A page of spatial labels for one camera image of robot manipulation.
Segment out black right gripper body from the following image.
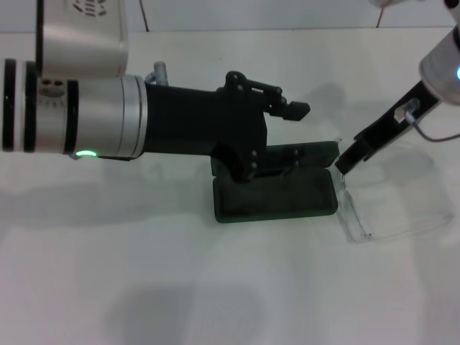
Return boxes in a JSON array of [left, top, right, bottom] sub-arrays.
[[354, 80, 443, 158]]

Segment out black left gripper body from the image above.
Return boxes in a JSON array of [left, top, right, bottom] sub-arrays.
[[143, 70, 269, 184]]

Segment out green glasses case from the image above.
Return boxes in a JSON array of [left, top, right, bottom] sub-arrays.
[[211, 140, 341, 225]]

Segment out clear white glasses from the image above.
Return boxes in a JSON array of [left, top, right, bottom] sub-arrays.
[[333, 137, 456, 245]]

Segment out grey right arm cable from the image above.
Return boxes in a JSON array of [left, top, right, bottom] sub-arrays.
[[394, 99, 460, 142]]

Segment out white cable plug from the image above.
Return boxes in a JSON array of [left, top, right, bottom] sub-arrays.
[[145, 62, 169, 87]]

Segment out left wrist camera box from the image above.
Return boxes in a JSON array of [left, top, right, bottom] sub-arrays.
[[34, 0, 129, 78]]

